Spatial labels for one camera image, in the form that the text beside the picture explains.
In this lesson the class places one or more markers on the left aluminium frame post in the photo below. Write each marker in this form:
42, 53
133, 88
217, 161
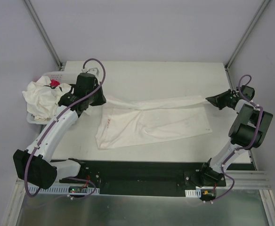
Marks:
41, 30

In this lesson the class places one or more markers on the left white cable duct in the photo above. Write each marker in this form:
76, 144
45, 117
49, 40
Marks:
73, 190

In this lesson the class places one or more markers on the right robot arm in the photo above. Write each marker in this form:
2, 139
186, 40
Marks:
248, 130

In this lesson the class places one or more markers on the white cable duct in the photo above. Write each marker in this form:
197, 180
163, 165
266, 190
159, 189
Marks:
73, 190
193, 193

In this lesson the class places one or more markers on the aluminium frame post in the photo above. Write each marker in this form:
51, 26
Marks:
41, 30
255, 19

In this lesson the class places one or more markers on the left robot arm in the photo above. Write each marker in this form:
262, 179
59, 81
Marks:
34, 164

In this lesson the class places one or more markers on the white red-print t-shirt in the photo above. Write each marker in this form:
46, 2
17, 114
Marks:
131, 123

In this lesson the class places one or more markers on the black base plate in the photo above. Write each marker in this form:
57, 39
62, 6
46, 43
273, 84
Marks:
166, 179

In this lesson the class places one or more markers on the aluminium front rail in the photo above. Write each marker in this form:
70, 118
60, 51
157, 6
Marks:
250, 179

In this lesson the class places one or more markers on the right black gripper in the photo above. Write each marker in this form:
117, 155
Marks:
221, 100

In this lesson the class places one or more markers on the white plastic laundry basket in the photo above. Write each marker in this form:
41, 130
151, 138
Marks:
42, 99

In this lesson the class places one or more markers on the pink t-shirt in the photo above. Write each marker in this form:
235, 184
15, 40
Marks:
54, 83

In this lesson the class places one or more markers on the white t-shirt pile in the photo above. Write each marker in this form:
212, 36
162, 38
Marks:
85, 83

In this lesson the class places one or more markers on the right white cable duct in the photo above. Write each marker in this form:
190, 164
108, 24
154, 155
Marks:
193, 193

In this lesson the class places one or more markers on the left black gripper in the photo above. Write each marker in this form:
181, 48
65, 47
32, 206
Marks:
98, 99

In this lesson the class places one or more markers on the right aluminium frame post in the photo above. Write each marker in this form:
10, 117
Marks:
255, 19

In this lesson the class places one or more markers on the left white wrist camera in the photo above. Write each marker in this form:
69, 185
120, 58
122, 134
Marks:
93, 71

